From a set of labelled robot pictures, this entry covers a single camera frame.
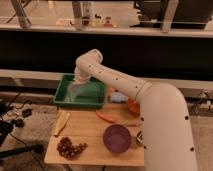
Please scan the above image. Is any small metal cup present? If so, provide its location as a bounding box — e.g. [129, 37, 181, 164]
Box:
[135, 131, 143, 145]

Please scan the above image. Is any orange carrot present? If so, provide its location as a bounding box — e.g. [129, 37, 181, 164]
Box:
[96, 111, 116, 123]

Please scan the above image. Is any light blue towel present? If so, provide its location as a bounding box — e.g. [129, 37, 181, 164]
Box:
[64, 82, 85, 102]

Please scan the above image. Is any bunch of dark grapes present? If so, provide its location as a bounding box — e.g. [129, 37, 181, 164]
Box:
[57, 137, 88, 159]

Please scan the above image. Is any green plastic tray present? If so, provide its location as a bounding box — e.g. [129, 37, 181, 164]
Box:
[53, 74, 106, 109]

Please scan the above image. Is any wooden spatula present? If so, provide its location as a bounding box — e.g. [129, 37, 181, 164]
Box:
[53, 111, 70, 136]

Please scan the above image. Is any wooden table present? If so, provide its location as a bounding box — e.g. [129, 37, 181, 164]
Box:
[44, 100, 144, 166]

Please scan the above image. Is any orange bowl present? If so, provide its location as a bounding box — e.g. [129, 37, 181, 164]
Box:
[127, 99, 140, 114]

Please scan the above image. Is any purple bowl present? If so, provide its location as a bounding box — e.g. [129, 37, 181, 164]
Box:
[103, 124, 131, 154]

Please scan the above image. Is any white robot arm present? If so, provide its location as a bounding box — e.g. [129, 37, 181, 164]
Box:
[75, 49, 198, 171]

